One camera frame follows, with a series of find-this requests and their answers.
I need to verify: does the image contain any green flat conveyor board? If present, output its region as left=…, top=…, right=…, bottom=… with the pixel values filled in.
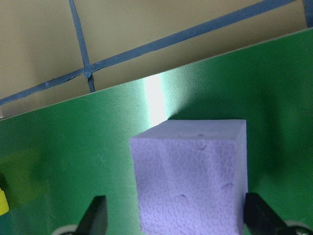
left=0, top=27, right=313, bottom=235

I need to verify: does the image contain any small yellow tag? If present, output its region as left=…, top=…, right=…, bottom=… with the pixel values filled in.
left=0, top=175, right=10, bottom=216

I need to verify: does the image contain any purple foam cube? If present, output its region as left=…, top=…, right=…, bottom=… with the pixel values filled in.
left=129, top=119, right=248, bottom=235

